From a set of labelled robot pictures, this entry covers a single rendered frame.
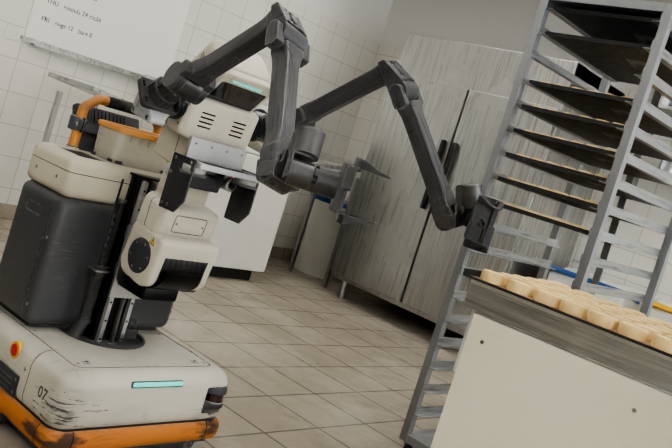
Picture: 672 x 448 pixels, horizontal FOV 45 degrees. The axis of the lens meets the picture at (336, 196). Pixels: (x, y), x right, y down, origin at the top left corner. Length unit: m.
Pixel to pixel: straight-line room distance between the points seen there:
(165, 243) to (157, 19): 3.68
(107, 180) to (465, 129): 3.50
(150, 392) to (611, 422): 1.41
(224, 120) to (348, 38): 4.85
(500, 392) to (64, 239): 1.43
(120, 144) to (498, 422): 1.50
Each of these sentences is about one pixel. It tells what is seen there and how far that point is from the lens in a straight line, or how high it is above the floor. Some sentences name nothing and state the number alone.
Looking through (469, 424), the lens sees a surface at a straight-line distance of 1.64.
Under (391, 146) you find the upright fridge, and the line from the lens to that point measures 5.96.
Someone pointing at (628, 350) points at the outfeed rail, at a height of 0.88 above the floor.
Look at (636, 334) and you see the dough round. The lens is 1.49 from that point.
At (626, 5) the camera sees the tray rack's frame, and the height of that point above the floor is 1.80.
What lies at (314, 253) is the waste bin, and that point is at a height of 0.19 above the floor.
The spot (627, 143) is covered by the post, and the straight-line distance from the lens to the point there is 2.76.
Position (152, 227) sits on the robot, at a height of 0.69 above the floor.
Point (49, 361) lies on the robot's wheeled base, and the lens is 2.41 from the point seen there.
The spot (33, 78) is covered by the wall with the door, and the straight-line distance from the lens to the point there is 5.51.
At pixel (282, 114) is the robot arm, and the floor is 1.10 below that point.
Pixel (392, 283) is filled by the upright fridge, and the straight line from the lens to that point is 5.79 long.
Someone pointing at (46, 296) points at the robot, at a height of 0.39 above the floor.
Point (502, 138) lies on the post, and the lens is 2.97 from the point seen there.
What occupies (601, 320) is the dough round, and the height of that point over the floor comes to 0.91.
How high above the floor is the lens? 1.06
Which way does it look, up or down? 3 degrees down
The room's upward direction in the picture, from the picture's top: 17 degrees clockwise
